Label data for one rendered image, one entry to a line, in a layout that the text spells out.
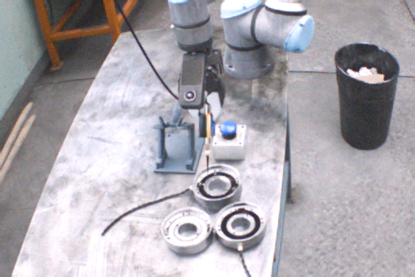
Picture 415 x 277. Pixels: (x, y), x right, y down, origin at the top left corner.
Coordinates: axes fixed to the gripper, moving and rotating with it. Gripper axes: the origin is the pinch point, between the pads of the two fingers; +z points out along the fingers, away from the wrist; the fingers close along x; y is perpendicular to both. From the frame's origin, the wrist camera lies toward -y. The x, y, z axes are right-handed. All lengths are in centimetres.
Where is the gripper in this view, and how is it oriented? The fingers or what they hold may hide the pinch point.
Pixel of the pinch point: (207, 120)
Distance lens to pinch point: 111.2
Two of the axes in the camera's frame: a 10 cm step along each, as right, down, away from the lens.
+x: -9.7, -0.3, 2.4
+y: 2.0, -6.8, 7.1
